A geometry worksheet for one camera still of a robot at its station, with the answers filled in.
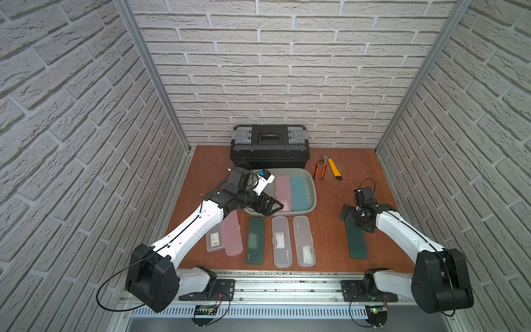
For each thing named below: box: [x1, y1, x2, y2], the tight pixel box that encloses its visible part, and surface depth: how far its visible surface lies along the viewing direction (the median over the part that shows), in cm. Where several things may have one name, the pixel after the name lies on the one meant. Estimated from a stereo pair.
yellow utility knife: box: [327, 158, 343, 180], surface depth 112 cm
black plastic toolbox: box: [229, 123, 311, 169], surface depth 102 cm
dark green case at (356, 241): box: [345, 220, 368, 260], surface depth 85 cm
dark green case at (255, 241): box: [246, 217, 265, 265], surface depth 86 cm
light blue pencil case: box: [290, 175, 310, 212], surface depth 102 cm
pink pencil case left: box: [220, 209, 244, 256], surface depth 87 cm
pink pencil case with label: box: [275, 176, 293, 213], surface depth 102 cm
